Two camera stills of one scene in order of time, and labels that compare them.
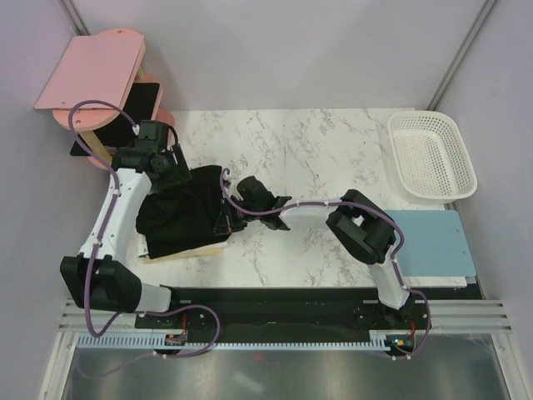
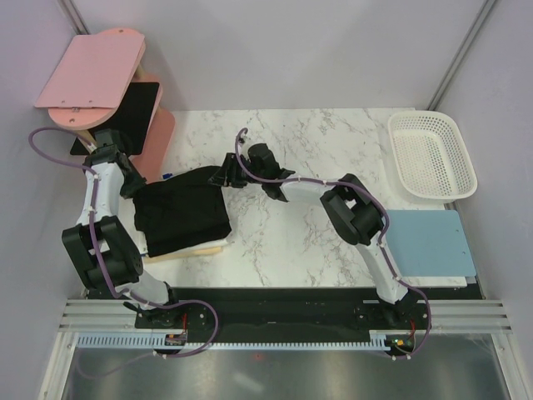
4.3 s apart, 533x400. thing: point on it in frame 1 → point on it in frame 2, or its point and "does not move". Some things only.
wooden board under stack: x=166 y=258 does not move
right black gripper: x=224 y=225 → x=228 y=176
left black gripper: x=180 y=172 → x=128 y=191
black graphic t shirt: x=182 y=217 does not move
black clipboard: x=140 y=105 does not move
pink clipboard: x=92 y=67 does not move
